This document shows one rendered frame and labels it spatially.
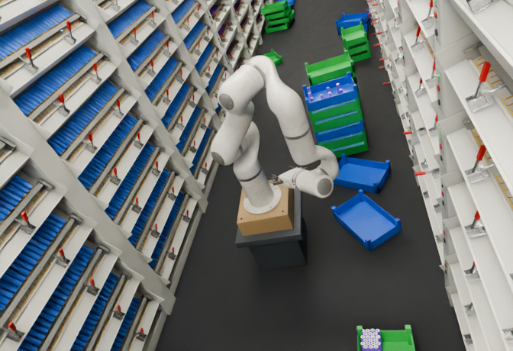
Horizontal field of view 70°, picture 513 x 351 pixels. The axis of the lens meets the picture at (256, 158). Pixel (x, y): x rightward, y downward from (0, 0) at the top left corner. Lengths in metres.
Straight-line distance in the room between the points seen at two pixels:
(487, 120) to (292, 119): 0.55
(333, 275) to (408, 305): 0.35
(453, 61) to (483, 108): 0.19
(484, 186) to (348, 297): 1.02
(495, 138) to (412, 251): 1.21
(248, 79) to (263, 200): 0.69
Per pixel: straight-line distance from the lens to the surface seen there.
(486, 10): 0.73
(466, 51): 0.96
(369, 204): 2.11
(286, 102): 1.10
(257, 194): 1.65
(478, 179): 0.95
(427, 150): 1.64
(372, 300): 1.78
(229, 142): 1.41
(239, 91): 1.14
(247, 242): 1.75
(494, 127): 0.78
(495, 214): 0.88
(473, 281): 1.25
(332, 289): 1.83
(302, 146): 1.20
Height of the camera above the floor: 1.53
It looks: 35 degrees down
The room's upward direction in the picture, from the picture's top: 23 degrees counter-clockwise
